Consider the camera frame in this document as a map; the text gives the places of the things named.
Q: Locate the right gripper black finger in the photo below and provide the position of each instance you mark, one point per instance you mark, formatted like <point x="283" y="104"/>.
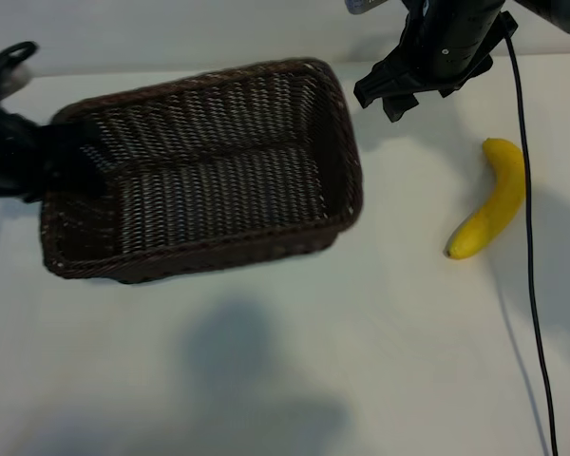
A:
<point x="373" y="88"/>
<point x="399" y="107"/>

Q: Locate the dark brown wicker basket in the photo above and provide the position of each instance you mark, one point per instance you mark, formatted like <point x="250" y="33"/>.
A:
<point x="195" y="259"/>

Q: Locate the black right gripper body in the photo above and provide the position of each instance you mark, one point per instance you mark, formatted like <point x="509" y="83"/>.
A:
<point x="451" y="43"/>

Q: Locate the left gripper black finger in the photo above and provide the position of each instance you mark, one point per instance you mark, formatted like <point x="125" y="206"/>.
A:
<point x="76" y="157"/>

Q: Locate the yellow banana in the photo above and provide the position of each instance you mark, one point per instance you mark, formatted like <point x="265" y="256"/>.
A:
<point x="499" y="190"/>

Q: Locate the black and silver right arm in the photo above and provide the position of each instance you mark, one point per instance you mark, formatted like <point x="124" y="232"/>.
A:
<point x="560" y="14"/>

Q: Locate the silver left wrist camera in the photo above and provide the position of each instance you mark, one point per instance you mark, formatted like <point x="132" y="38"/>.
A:
<point x="16" y="78"/>

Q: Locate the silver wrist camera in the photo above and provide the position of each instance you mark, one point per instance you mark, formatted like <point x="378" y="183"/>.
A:
<point x="358" y="5"/>
<point x="16" y="78"/>

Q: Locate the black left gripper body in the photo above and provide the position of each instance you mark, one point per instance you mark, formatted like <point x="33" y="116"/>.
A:
<point x="9" y="152"/>

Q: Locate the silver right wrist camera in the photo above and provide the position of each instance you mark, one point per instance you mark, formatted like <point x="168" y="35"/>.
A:
<point x="358" y="5"/>

